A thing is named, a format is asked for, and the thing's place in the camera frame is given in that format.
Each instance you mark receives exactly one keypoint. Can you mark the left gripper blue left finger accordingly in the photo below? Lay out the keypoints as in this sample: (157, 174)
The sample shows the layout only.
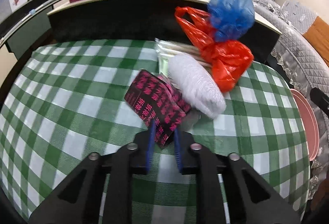
(150, 144)

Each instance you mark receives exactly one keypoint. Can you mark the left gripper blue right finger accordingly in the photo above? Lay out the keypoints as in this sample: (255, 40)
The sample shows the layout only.
(177, 145)

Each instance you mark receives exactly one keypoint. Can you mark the black pink printed box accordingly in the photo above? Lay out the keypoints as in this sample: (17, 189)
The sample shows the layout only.
(155, 99)

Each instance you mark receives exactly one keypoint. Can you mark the white foam net sleeve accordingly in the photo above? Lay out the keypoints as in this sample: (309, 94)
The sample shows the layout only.
(197, 86)

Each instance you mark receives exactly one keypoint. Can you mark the red plastic bag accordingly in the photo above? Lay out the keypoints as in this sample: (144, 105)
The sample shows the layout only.
(228, 60)

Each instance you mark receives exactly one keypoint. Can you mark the blue plastic bag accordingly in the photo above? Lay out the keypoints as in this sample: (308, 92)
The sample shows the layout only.
(231, 19)

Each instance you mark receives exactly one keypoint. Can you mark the pink trash bin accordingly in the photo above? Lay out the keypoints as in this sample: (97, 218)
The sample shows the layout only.
(309, 122)

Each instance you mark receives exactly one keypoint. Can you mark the chopsticks packet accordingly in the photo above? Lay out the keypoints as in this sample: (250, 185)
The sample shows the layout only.
(168, 49)

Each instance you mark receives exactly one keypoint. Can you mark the green checkered tablecloth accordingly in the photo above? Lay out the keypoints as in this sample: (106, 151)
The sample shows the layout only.
(68, 101)

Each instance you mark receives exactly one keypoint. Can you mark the white coffee table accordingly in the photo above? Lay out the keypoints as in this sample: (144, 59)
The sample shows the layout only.
(120, 19)

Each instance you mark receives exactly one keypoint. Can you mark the grey quilted sofa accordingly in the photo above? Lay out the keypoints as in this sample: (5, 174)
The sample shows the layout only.
(303, 65)

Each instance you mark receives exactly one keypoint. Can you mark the black tv cabinet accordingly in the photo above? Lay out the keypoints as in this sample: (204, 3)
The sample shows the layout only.
(25, 26)

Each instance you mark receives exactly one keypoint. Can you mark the orange cushion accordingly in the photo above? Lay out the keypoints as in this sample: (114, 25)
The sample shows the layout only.
(318, 36)

